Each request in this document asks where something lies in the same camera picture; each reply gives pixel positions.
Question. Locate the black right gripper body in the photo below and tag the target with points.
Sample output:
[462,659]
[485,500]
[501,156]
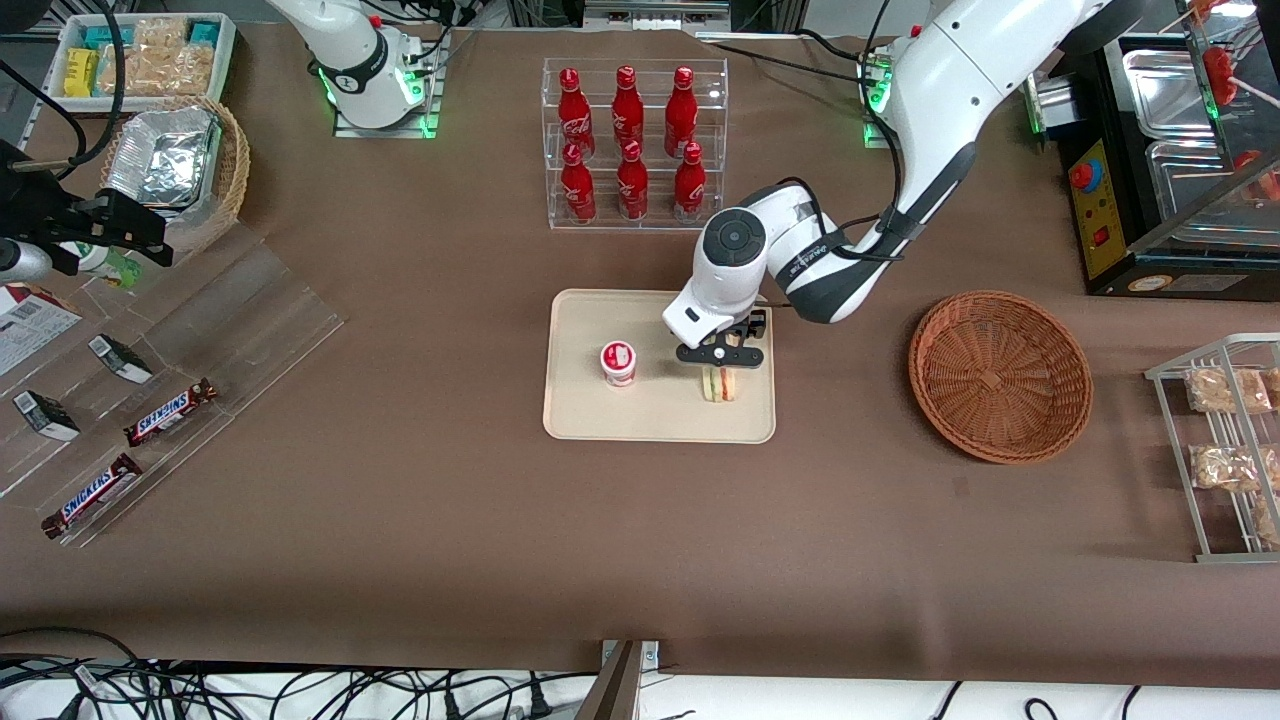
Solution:
[35,218]

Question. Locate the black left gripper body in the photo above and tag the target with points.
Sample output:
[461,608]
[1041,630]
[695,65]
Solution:
[756,324]

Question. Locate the triangle sandwich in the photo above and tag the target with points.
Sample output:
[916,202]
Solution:
[718,388]

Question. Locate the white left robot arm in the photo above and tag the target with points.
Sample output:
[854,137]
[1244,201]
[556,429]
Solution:
[940,90]

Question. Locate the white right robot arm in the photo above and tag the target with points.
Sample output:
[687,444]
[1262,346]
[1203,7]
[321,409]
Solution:
[350,55]

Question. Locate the aluminium foil tray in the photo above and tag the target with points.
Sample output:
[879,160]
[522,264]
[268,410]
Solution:
[165,155]

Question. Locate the beige plastic tray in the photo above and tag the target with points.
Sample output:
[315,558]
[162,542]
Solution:
[640,415]

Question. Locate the deep light wicker basket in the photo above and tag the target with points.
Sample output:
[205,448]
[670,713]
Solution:
[232,170]

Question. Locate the shallow brown wicker basket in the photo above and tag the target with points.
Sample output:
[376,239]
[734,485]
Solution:
[1000,378]

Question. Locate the green white plastic bottle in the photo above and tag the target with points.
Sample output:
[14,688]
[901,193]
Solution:
[108,267]

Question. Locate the cardboard box with barcode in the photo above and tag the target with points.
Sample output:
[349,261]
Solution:
[30,325]

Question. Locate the red white yogurt cup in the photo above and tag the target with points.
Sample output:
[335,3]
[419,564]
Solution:
[618,363]

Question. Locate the small black white box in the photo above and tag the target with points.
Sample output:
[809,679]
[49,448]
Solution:
[120,359]
[45,416]

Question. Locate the yellow snack packet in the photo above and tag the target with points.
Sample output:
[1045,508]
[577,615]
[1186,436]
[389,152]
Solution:
[80,72]

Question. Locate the clear acrylic stepped display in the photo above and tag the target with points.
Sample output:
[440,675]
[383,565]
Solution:
[260,320]

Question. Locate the red cola bottle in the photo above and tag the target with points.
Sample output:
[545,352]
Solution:
[627,108]
[681,108]
[575,112]
[689,186]
[578,188]
[632,186]

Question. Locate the clear bag of crackers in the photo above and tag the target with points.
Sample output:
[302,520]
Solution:
[160,72]
[160,33]

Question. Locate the clear acrylic bottle rack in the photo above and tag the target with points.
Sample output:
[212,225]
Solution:
[605,222]

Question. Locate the teal snack packet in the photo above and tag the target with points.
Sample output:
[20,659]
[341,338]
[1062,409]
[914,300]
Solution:
[105,37]
[204,33]

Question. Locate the brown Snickers bar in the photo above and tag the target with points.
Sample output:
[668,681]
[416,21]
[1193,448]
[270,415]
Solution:
[92,495]
[170,412]

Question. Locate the white plastic bin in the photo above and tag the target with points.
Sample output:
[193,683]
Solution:
[225,55]

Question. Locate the brown table cover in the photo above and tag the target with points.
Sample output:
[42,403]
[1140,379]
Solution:
[420,540]

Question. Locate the red emergency stop button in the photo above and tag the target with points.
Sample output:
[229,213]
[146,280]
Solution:
[1082,177]

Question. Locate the black food warmer machine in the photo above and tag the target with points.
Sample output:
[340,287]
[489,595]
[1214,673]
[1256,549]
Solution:
[1120,270]

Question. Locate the steel food pan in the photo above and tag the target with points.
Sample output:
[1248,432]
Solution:
[1165,95]
[1190,175]

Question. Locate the clear bag of pastry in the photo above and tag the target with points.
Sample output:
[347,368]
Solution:
[1225,468]
[1268,522]
[1272,385]
[1225,390]

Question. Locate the red food skewer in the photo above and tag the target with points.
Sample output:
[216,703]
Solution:
[1222,72]

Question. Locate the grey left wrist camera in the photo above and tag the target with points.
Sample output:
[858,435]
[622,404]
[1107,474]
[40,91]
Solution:
[698,315]

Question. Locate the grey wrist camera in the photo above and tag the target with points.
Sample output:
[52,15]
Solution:
[698,315]
[20,262]

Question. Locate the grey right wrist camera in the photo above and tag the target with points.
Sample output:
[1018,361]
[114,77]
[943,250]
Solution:
[20,262]

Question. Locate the small metal bracket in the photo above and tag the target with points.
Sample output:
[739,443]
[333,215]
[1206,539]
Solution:
[650,652]

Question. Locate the aluminium frame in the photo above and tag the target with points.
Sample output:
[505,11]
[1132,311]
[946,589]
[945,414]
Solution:
[655,10]

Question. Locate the dark metal post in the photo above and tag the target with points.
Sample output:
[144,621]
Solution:
[612,690]

